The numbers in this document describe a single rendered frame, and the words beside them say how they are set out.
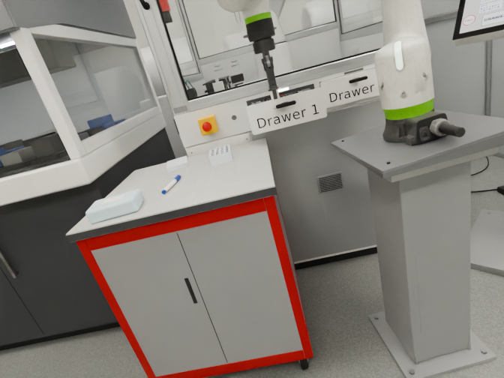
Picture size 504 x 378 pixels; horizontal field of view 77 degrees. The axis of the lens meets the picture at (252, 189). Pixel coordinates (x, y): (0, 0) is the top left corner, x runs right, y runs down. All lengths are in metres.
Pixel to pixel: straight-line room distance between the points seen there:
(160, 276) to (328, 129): 0.92
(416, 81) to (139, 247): 0.88
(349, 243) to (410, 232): 0.75
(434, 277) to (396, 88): 0.57
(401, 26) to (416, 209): 0.51
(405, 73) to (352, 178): 0.75
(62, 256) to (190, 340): 0.77
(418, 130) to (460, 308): 0.62
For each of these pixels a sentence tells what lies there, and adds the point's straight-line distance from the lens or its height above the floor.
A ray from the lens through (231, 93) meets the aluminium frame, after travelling 1.41.
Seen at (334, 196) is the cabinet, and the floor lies 0.40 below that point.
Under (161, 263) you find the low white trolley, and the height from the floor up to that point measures 0.59.
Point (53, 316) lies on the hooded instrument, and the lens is 1.96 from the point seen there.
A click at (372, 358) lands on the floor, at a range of 1.38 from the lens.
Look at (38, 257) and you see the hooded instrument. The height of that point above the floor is 0.51.
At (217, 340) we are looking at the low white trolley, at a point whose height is 0.25.
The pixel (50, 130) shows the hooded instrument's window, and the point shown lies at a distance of 1.40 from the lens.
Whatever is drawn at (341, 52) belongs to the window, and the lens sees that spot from 1.46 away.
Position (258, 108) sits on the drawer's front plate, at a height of 0.91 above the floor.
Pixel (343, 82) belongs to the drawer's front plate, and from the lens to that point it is 1.43.
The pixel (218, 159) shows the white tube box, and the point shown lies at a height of 0.78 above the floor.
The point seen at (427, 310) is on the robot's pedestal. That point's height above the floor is 0.24.
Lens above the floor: 1.08
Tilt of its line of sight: 21 degrees down
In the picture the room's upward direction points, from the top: 15 degrees counter-clockwise
